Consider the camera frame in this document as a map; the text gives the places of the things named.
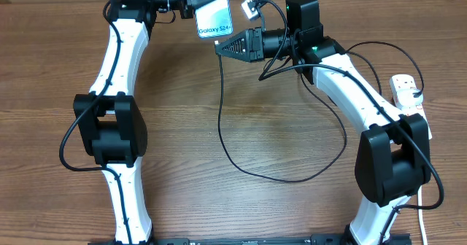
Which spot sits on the white charger plug adapter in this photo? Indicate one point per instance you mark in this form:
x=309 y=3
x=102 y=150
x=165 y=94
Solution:
x=408 y=97

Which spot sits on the blue Samsung Galaxy phone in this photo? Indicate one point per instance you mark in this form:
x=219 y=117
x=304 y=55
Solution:
x=214 y=19

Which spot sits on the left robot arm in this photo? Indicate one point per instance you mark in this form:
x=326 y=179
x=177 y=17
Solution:
x=111 y=125

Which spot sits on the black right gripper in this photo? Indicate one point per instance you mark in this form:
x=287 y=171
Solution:
x=254 y=49

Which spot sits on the white power strip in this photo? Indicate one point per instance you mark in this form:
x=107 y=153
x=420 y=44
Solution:
x=403 y=81

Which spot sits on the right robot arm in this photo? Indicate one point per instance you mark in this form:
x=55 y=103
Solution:
x=393 y=160

